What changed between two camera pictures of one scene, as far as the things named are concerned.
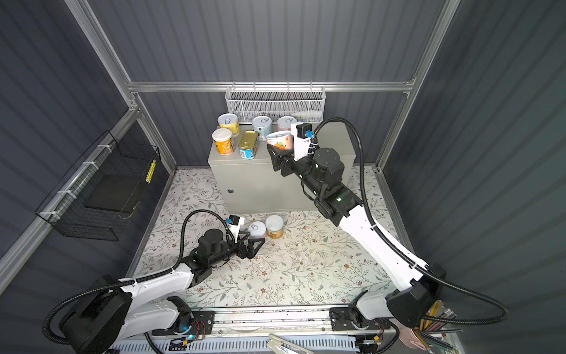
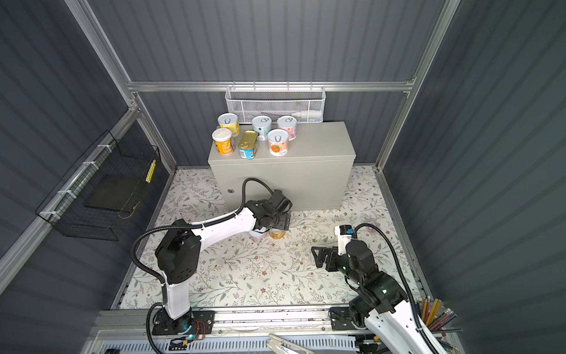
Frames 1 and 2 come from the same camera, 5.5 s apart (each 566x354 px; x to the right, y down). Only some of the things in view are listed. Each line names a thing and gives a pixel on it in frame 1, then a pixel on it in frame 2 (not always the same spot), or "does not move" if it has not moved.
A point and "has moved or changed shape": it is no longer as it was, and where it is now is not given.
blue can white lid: [262, 125] does not move
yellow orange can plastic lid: [222, 139] does not move
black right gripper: [276, 159] to [332, 253]
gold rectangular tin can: [247, 144] does not move
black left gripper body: [236, 248] to [281, 222]
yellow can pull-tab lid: [230, 122] does not move
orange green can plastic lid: [274, 226] does not move
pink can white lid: [257, 230] does not move
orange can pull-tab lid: [282, 139] has moved or changed shape
